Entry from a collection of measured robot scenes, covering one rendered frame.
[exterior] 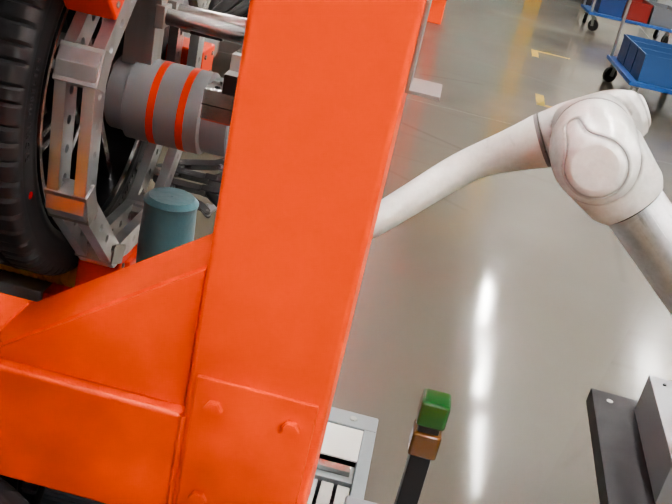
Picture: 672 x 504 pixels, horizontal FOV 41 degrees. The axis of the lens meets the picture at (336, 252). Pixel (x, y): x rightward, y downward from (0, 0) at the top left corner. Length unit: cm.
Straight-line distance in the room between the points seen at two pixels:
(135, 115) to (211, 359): 60
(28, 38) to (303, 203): 53
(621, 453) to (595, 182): 74
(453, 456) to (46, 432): 135
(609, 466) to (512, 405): 71
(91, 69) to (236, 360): 49
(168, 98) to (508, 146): 60
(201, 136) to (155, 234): 18
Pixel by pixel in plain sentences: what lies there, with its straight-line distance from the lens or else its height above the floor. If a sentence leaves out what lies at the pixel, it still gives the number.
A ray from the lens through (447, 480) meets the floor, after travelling 220.
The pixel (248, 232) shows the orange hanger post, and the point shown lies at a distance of 92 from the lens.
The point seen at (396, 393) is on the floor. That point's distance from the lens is 245.
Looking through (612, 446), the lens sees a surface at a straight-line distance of 197.
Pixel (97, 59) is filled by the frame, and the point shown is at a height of 97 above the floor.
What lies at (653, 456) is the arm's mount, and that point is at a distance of 193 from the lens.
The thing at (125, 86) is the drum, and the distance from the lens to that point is 150.
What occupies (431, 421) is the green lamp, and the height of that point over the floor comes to 63.
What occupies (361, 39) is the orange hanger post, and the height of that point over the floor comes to 114.
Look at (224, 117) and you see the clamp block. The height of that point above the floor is 91.
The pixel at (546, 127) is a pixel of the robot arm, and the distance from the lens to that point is 161.
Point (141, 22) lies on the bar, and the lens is 151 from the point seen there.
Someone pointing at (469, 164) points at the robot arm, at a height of 83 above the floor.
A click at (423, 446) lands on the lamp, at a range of 124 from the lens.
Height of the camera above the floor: 130
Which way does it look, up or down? 24 degrees down
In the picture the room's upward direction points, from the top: 13 degrees clockwise
